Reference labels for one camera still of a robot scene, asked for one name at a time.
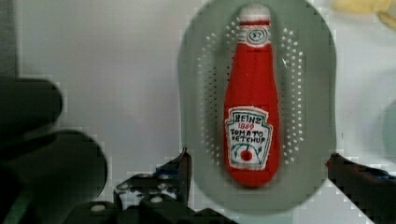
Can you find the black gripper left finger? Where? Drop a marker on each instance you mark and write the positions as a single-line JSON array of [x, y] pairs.
[[172, 179]]

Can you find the red plush ketchup bottle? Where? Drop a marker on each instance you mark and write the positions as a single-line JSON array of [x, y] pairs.
[[250, 116]]

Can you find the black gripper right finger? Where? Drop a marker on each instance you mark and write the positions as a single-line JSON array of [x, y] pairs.
[[372, 190]]

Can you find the green oval strainer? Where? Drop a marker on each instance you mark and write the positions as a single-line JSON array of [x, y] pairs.
[[305, 64]]

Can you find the black cylinder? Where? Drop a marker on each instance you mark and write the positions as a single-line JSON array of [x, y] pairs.
[[44, 178], [27, 104]]

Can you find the yellow peeled banana toy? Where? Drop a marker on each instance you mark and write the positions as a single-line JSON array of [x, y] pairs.
[[383, 9]]

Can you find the black cylinder lower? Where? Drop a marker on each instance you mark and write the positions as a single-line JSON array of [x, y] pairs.
[[44, 178]]

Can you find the black cylinder upper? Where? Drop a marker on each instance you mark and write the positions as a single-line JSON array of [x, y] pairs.
[[27, 104]]

